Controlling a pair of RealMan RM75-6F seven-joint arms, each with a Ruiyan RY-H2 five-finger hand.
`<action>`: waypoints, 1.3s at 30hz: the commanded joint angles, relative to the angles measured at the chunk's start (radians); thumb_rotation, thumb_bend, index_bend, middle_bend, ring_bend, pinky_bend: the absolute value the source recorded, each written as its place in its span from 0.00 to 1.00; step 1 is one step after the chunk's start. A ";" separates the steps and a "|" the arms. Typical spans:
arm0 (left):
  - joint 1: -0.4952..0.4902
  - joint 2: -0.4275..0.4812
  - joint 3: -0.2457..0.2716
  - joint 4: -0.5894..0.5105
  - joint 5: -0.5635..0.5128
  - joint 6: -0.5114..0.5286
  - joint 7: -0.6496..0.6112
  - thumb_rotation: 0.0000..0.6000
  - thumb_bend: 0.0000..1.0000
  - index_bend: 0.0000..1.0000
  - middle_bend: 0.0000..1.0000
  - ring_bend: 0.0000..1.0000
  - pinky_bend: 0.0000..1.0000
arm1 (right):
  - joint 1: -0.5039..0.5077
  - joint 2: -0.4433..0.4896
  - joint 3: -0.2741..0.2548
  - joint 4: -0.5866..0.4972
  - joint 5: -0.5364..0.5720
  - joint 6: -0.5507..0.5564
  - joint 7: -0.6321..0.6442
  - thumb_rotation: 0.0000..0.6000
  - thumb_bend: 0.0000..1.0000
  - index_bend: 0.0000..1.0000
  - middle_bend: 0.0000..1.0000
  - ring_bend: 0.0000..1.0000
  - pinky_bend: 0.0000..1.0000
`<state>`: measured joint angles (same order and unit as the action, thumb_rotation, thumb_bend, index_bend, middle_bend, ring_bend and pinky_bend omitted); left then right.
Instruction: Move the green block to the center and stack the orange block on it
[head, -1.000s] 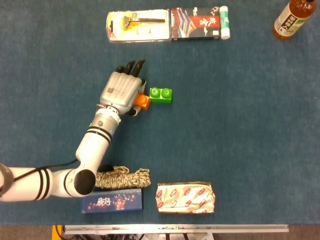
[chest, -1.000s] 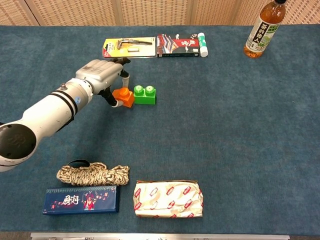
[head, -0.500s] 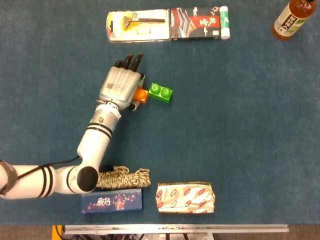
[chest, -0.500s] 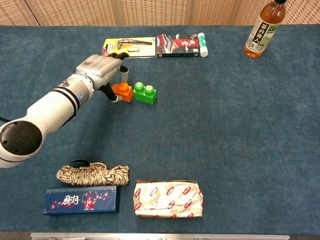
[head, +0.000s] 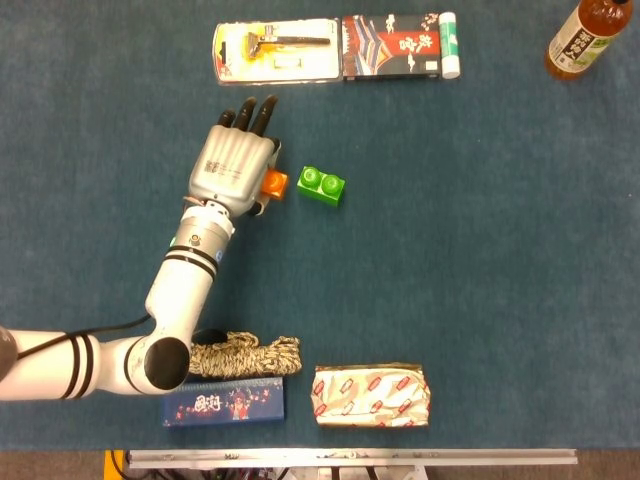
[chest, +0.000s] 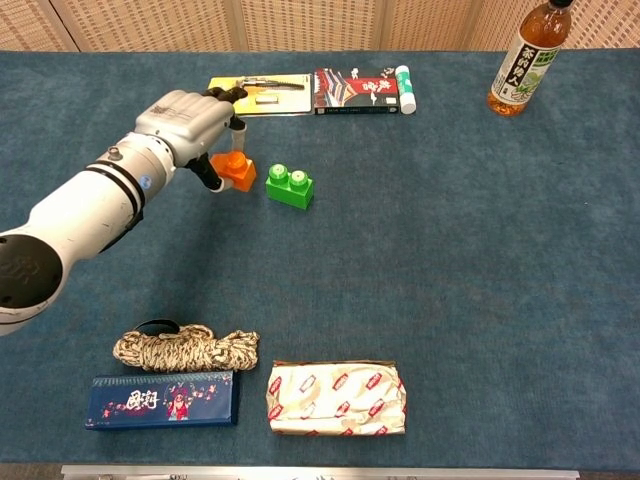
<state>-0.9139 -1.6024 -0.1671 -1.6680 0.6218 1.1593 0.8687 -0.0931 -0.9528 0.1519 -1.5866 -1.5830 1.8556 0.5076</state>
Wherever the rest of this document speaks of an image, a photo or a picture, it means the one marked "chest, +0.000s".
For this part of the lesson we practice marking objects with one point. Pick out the orange single-stud building block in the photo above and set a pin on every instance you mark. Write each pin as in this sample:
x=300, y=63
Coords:
x=240, y=175

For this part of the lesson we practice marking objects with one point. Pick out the amber tea bottle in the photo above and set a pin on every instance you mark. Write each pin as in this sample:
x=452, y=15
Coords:
x=525, y=65

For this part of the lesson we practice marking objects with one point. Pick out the green two-stud building block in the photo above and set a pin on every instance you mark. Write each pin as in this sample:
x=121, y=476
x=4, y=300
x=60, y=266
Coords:
x=292, y=192

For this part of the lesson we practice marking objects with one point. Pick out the yellow razor blister pack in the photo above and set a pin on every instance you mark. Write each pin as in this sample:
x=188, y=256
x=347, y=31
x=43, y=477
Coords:
x=280, y=102

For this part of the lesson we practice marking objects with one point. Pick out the navy blue printed box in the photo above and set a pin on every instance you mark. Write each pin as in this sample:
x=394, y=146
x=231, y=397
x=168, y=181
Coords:
x=160, y=402

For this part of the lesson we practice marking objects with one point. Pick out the blue felt table cloth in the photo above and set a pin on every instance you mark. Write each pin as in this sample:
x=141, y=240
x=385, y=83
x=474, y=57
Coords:
x=400, y=275

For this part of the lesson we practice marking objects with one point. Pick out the white green glue stick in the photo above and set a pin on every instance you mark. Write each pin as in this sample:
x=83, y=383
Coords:
x=406, y=90

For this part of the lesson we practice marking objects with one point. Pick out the aluminium rail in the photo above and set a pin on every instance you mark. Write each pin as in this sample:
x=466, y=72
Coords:
x=320, y=472

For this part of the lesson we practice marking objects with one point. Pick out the black red printed box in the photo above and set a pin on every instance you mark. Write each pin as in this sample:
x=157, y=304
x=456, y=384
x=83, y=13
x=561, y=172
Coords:
x=355, y=92

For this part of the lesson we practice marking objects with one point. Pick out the white red wrapped package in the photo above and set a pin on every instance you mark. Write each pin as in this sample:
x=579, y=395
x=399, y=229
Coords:
x=335, y=400

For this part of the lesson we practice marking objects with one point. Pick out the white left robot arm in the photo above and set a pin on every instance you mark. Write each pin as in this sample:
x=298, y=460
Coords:
x=80, y=215

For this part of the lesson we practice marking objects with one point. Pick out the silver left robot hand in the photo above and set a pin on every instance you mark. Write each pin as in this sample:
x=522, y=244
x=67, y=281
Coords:
x=185, y=120

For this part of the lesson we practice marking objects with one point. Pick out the woven folding screen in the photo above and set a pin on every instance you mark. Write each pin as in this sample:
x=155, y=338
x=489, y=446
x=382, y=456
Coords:
x=310, y=20

